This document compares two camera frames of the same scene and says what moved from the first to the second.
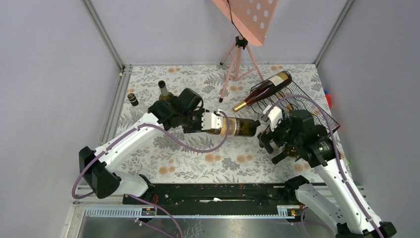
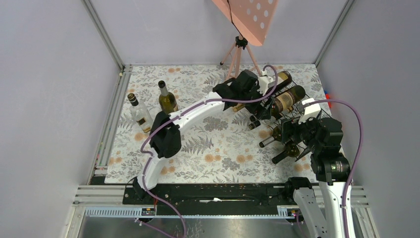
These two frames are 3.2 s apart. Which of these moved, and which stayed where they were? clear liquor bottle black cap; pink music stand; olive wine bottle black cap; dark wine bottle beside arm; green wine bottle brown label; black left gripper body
Moved: black left gripper body; green wine bottle brown label
Stayed: clear liquor bottle black cap; dark wine bottle beside arm; pink music stand; olive wine bottle black cap
